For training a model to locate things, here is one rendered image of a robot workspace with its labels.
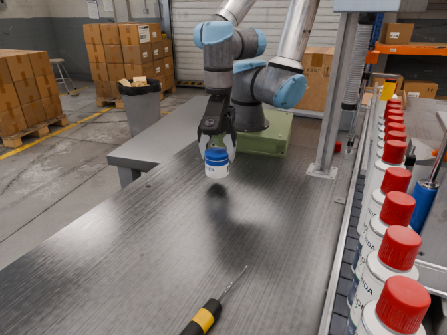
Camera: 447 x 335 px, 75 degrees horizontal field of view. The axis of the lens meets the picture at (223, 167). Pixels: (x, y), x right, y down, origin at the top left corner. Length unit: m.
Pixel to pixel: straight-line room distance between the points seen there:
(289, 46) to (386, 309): 0.81
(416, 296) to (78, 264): 0.59
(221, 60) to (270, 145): 0.42
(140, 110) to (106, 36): 1.63
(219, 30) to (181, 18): 4.99
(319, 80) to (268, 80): 0.57
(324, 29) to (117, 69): 3.19
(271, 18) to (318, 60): 3.82
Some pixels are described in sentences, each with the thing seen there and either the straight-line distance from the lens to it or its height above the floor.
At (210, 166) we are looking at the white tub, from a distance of 0.82.
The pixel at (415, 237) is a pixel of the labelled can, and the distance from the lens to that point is 0.36.
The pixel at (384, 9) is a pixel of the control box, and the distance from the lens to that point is 0.75.
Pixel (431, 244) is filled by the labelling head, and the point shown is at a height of 0.98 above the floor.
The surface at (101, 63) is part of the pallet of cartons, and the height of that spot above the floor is 0.64.
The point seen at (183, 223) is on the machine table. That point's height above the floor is 0.83.
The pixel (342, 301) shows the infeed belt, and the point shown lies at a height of 0.88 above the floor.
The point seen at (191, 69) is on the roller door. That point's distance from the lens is 5.76.
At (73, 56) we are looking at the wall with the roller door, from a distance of 7.31.
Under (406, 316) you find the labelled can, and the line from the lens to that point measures 0.30.
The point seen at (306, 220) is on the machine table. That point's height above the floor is 0.83.
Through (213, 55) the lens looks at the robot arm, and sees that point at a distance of 0.74.
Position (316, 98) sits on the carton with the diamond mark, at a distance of 1.53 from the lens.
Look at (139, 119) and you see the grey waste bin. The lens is 3.31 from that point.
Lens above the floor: 1.29
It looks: 28 degrees down
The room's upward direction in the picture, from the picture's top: straight up
